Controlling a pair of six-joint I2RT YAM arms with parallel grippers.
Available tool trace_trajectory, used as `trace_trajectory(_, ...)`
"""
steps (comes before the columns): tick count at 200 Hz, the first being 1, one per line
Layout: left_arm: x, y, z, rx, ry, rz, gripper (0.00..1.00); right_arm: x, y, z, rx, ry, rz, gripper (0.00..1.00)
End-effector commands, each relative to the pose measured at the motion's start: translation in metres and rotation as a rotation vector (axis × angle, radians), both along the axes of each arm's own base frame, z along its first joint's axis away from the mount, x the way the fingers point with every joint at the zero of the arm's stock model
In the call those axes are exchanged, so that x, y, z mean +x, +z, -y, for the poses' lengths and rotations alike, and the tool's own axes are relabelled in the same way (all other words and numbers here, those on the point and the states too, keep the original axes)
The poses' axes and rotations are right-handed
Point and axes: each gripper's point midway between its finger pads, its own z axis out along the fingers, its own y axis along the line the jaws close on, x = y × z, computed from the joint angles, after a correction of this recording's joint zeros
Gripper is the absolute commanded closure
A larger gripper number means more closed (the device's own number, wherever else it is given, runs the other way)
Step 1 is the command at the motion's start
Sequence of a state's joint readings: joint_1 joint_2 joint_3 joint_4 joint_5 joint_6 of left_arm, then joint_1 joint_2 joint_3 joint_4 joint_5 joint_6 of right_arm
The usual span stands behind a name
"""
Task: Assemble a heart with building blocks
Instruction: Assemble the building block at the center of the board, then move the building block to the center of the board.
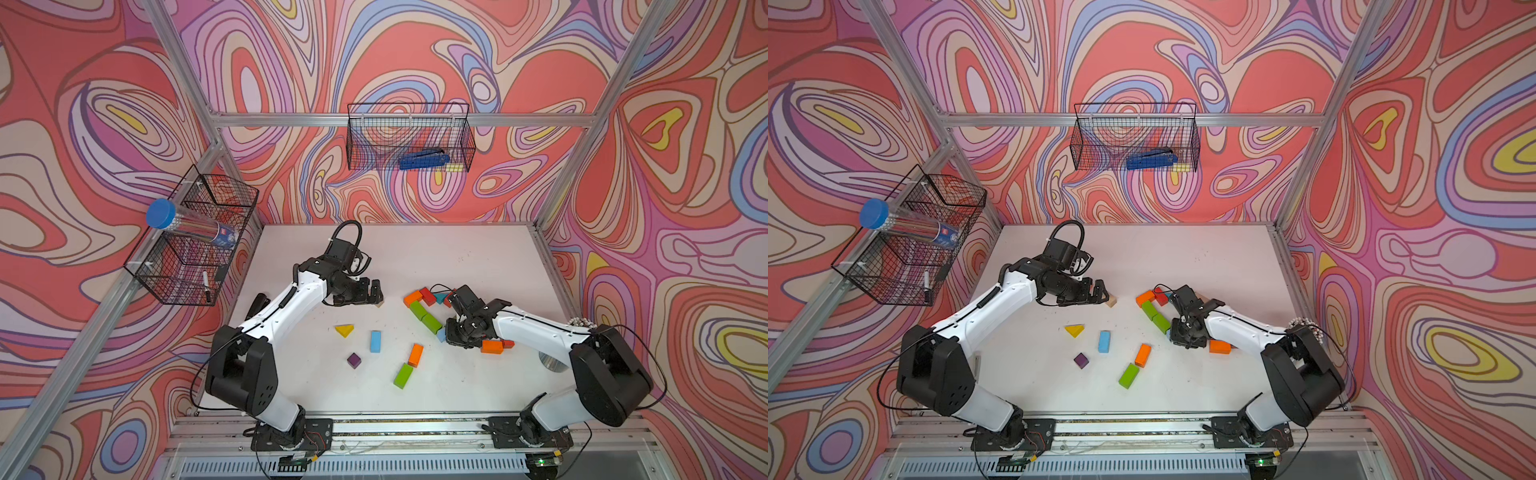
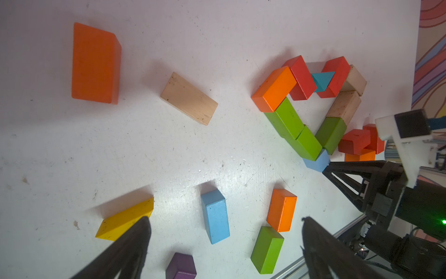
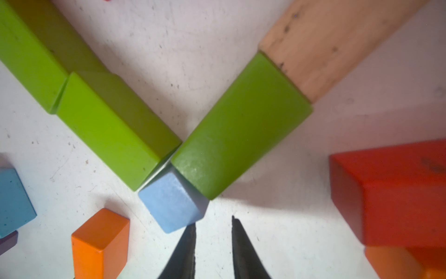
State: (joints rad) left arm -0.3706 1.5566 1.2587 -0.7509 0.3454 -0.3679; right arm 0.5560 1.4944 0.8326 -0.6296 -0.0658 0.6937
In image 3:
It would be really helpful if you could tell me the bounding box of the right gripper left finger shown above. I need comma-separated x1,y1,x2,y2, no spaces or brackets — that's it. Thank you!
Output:
158,223,196,279

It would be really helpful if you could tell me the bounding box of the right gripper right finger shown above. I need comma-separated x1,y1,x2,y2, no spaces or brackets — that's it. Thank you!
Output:
231,216,271,279

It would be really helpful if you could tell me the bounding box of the light blue cube block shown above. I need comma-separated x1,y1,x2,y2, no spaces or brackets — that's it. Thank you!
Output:
138,163,209,233

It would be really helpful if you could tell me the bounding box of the green block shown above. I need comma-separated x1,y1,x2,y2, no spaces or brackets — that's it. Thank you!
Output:
1,1,107,114
56,72,181,191
171,52,313,200

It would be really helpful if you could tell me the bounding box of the natural wood block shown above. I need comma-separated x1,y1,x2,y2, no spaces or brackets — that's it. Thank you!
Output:
259,0,426,103

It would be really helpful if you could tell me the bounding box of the orange block lower centre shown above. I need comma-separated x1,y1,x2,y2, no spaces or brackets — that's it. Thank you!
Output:
72,208,130,279

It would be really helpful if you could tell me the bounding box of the orange block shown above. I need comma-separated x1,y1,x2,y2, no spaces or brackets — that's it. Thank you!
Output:
365,246,446,279
72,208,130,279

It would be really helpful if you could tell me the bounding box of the orange block right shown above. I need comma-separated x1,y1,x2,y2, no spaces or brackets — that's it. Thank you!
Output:
365,246,446,279

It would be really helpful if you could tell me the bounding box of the red block right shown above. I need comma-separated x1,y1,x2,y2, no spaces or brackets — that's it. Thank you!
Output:
329,139,446,247

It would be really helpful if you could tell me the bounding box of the light blue long block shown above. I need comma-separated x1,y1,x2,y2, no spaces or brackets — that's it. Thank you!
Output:
1,168,37,238

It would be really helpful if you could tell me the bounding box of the purple cube block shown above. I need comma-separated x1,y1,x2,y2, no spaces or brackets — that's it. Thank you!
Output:
0,231,19,255

